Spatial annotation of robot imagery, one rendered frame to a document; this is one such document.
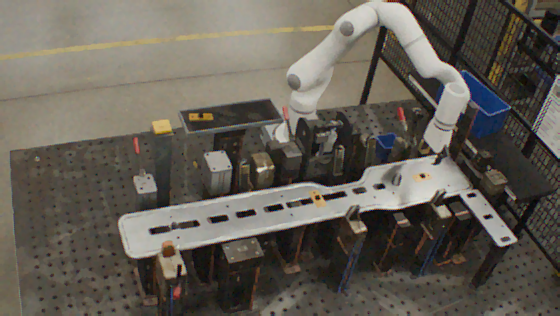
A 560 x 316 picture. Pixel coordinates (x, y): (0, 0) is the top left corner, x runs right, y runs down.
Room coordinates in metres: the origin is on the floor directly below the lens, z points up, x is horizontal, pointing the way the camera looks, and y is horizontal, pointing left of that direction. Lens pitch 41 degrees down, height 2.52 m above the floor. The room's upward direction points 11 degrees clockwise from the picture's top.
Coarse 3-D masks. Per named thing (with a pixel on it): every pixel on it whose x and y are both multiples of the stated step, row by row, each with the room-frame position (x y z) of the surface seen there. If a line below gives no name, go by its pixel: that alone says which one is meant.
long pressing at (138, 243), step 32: (416, 160) 1.87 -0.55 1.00; (448, 160) 1.92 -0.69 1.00; (256, 192) 1.52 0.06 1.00; (288, 192) 1.56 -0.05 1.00; (320, 192) 1.59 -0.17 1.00; (352, 192) 1.62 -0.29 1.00; (384, 192) 1.65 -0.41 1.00; (416, 192) 1.68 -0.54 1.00; (448, 192) 1.72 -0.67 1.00; (128, 224) 1.26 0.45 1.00; (160, 224) 1.29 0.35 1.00; (224, 224) 1.35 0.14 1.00; (256, 224) 1.37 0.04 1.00; (288, 224) 1.41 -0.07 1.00
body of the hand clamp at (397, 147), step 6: (396, 138) 1.93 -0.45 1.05; (402, 138) 1.93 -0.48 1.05; (396, 144) 1.92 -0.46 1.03; (396, 150) 1.91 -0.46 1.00; (402, 150) 1.88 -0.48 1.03; (408, 150) 1.89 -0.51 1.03; (390, 156) 1.93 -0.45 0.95; (396, 156) 1.90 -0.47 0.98; (402, 156) 1.88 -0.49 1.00; (408, 156) 1.90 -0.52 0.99; (390, 162) 1.92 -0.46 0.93; (384, 186) 1.91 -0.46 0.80
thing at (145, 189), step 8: (136, 176) 1.43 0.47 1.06; (144, 176) 1.44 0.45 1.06; (152, 176) 1.45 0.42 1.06; (136, 184) 1.39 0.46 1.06; (144, 184) 1.40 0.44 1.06; (152, 184) 1.41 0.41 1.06; (136, 192) 1.38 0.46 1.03; (144, 192) 1.36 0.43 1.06; (152, 192) 1.38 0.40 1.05; (136, 200) 1.39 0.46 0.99; (144, 200) 1.36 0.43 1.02; (152, 200) 1.38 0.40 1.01; (144, 208) 1.36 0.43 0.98; (152, 208) 1.38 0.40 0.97; (152, 232) 1.38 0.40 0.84
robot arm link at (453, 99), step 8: (448, 88) 1.77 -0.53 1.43; (456, 88) 1.78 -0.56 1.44; (464, 88) 1.79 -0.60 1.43; (448, 96) 1.75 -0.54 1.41; (456, 96) 1.74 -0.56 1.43; (464, 96) 1.75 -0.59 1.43; (440, 104) 1.77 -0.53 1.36; (448, 104) 1.74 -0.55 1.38; (456, 104) 1.74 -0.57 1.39; (464, 104) 1.79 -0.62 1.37; (440, 112) 1.75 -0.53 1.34; (448, 112) 1.74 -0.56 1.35; (456, 112) 1.74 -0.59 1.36; (440, 120) 1.75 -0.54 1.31; (448, 120) 1.74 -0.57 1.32; (456, 120) 1.76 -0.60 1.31
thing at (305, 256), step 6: (306, 204) 1.57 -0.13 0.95; (306, 228) 1.54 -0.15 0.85; (312, 228) 1.54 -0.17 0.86; (306, 234) 1.53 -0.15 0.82; (312, 234) 1.54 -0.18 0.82; (306, 240) 1.53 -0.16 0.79; (300, 246) 1.55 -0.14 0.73; (306, 246) 1.54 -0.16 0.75; (300, 252) 1.53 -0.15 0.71; (306, 252) 1.54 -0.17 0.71; (300, 258) 1.51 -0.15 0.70; (306, 258) 1.51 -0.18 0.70; (312, 258) 1.52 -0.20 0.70
